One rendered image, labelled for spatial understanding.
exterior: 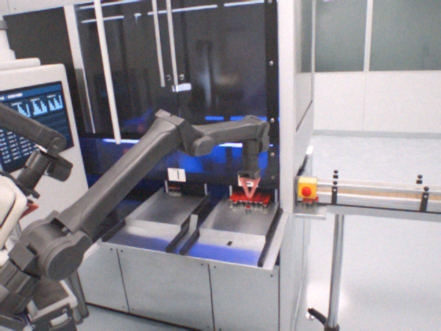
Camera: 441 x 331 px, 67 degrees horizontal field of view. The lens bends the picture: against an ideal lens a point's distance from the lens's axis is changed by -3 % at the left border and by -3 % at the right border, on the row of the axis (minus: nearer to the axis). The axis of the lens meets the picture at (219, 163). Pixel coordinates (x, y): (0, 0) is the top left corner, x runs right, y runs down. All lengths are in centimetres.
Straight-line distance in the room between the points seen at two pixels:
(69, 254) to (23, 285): 9
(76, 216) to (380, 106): 563
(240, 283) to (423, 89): 489
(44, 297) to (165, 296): 117
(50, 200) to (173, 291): 81
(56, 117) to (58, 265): 106
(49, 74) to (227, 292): 133
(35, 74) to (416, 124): 553
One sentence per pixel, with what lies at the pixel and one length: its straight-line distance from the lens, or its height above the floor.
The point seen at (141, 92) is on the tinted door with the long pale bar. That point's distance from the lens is 159.
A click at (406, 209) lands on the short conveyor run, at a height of 89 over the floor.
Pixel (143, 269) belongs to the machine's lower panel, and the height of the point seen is 44.
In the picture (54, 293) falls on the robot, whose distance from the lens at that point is 96.
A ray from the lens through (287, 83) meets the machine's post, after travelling 134.
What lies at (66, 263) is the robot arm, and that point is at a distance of 70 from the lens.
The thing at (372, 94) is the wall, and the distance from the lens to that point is 601.
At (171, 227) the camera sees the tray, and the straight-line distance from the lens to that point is 140.
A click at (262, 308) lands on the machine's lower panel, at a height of 33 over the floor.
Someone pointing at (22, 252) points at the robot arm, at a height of 126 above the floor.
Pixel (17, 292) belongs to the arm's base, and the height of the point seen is 121.
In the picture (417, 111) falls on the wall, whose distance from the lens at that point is 614.
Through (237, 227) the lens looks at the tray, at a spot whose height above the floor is 88.
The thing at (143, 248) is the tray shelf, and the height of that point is 88.
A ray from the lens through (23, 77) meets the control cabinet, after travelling 157.
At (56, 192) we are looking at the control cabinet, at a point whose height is 100.
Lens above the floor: 158
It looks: 19 degrees down
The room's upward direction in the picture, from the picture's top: 4 degrees counter-clockwise
